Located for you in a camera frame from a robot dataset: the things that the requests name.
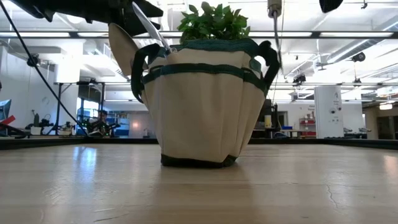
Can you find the computer monitor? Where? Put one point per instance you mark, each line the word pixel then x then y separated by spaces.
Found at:
pixel 4 109

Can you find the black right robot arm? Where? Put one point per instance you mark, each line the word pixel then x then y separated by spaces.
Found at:
pixel 330 4

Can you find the shelf with red boxes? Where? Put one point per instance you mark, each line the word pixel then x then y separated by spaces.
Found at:
pixel 308 127

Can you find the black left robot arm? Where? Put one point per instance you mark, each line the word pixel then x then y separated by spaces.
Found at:
pixel 77 9

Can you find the black overhead beam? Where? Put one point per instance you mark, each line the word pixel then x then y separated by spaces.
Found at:
pixel 315 34

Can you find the yellow cylinder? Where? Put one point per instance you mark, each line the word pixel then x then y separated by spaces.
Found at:
pixel 268 122

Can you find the person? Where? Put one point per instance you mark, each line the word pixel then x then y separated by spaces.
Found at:
pixel 102 115

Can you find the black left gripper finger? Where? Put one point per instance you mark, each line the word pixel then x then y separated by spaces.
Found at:
pixel 138 28
pixel 152 12

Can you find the white pillar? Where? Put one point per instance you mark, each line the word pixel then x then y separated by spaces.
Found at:
pixel 328 124

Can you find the green plant in black pot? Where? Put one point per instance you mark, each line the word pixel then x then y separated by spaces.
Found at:
pixel 214 25

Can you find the beige canvas bag green trim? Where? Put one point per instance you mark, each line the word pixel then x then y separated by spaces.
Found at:
pixel 202 118

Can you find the black ceiling fixture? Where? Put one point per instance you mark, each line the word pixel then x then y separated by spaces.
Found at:
pixel 359 57

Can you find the black metal table frame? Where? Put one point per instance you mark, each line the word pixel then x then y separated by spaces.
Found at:
pixel 342 143

